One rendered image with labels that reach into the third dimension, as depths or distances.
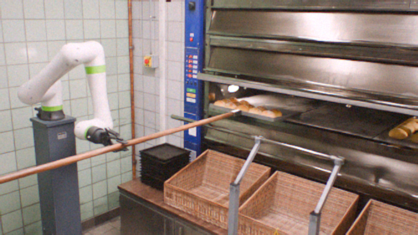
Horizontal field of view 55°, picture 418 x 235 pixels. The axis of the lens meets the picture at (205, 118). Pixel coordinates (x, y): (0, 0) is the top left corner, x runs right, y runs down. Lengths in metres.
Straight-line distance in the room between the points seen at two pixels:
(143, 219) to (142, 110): 1.04
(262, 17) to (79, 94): 1.56
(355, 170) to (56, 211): 1.85
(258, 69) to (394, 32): 0.86
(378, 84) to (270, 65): 0.69
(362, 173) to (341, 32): 0.81
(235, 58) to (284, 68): 0.40
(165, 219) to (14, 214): 1.17
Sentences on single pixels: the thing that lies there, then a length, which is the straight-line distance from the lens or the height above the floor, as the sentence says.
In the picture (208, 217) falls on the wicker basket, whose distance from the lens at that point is 2.60.
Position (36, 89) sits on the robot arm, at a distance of 2.42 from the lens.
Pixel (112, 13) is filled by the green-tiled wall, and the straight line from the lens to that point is 3.47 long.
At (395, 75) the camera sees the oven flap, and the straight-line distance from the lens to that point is 2.35.
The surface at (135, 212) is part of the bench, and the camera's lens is 3.07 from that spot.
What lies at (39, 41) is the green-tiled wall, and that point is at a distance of 3.15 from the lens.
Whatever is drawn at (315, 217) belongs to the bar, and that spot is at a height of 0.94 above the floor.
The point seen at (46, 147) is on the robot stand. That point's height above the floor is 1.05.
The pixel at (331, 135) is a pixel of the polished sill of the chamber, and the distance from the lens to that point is 2.52.
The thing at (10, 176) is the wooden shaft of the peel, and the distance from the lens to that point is 1.82.
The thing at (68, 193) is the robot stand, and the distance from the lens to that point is 2.77.
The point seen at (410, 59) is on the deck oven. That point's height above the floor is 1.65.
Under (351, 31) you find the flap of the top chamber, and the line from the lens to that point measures 2.39.
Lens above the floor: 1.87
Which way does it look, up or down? 15 degrees down
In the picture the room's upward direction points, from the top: 1 degrees clockwise
